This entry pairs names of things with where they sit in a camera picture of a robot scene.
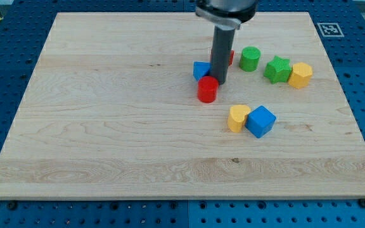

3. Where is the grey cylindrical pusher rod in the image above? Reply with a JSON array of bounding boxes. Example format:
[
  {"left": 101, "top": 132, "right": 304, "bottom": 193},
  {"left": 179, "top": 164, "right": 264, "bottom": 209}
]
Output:
[{"left": 210, "top": 26, "right": 235, "bottom": 85}]

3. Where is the white fiducial marker tag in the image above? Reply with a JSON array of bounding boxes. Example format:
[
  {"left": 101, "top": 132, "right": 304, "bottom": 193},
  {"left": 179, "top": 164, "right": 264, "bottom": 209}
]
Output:
[{"left": 317, "top": 22, "right": 344, "bottom": 37}]

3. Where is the yellow hexagon block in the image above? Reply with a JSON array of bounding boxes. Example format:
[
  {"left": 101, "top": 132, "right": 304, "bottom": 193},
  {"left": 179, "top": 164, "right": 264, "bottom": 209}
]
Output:
[{"left": 288, "top": 62, "right": 313, "bottom": 89}]

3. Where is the red block behind rod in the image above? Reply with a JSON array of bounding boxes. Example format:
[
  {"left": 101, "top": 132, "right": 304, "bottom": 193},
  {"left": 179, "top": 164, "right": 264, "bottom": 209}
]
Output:
[{"left": 228, "top": 50, "right": 234, "bottom": 67}]

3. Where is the yellow heart block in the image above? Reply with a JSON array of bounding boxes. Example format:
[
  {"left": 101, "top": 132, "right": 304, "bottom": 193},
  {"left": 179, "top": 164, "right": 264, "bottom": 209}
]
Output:
[{"left": 227, "top": 104, "right": 251, "bottom": 133}]

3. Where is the blue triangle block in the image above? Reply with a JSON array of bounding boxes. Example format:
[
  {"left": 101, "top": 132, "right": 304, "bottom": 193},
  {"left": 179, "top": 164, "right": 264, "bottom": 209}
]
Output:
[{"left": 193, "top": 61, "right": 210, "bottom": 81}]

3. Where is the blue cube block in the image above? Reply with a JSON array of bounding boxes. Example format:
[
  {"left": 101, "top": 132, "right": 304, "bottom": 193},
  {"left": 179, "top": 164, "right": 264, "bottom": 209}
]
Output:
[{"left": 245, "top": 106, "right": 276, "bottom": 138}]

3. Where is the green star block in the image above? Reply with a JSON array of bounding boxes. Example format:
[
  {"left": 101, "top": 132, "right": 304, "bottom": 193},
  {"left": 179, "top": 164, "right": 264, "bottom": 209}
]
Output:
[{"left": 263, "top": 56, "right": 291, "bottom": 84}]

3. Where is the green cylinder block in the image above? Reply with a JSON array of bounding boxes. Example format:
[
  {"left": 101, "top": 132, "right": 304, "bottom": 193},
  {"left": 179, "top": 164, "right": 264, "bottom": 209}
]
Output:
[{"left": 240, "top": 46, "right": 261, "bottom": 72}]

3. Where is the red cylinder block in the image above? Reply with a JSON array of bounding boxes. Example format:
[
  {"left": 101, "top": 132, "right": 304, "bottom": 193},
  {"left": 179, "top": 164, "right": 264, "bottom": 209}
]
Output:
[{"left": 197, "top": 76, "right": 219, "bottom": 103}]

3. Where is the wooden board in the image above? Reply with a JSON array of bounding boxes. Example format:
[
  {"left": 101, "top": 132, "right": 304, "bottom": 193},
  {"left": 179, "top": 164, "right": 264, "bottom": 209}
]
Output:
[{"left": 0, "top": 12, "right": 365, "bottom": 201}]

